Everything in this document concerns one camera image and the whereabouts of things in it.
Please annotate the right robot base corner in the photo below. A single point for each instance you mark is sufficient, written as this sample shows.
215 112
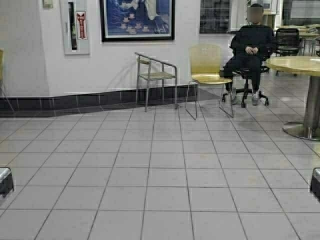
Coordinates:
315 183

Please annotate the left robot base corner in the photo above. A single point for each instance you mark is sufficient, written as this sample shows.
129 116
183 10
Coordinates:
6 181

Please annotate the framed blue poster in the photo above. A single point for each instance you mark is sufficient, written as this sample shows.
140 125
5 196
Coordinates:
137 20

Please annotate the seated person in black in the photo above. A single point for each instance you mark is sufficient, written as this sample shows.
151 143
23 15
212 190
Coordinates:
249 46

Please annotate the fire extinguisher cabinet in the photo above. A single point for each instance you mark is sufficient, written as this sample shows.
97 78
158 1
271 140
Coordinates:
74 23

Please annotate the black mesh chair background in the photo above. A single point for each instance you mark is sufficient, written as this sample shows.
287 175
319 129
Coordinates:
287 42

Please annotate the round yellow table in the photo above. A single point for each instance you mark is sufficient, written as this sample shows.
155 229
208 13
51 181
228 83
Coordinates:
309 129

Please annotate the metal frame armchair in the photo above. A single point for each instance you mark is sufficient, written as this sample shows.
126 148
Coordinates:
150 76

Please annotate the yellow wooden chair by wall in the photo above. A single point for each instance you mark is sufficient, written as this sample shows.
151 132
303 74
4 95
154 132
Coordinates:
205 66

